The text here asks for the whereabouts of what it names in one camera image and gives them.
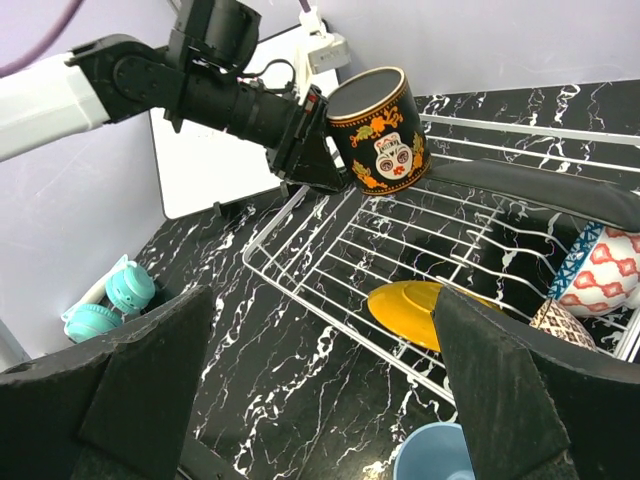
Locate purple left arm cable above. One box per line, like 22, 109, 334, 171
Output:
0, 0, 86, 79

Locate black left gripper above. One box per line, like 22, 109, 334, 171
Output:
165, 74, 350, 195

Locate white whiteboard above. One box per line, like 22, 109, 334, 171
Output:
149, 17, 344, 221

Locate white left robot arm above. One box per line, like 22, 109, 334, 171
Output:
1, 1, 351, 194

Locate yellow round plate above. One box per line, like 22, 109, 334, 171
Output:
366, 279, 504, 354

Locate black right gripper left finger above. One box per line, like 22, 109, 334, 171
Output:
1, 287, 214, 479

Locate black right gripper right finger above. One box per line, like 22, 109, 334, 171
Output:
433, 287, 639, 479

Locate black floral square plate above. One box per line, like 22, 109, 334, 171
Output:
427, 159, 639, 232

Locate light blue plastic cup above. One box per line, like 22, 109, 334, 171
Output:
393, 422, 475, 480

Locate white wire dish rack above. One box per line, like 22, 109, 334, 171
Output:
243, 114, 639, 403

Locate beige red patterned bowl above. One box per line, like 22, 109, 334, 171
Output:
529, 299, 597, 351

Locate blue patterned bowl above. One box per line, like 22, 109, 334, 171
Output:
547, 222, 639, 317

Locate black marble mat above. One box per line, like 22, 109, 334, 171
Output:
134, 79, 640, 480

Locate teal cat ear headphones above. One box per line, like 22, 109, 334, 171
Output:
61, 255, 156, 343

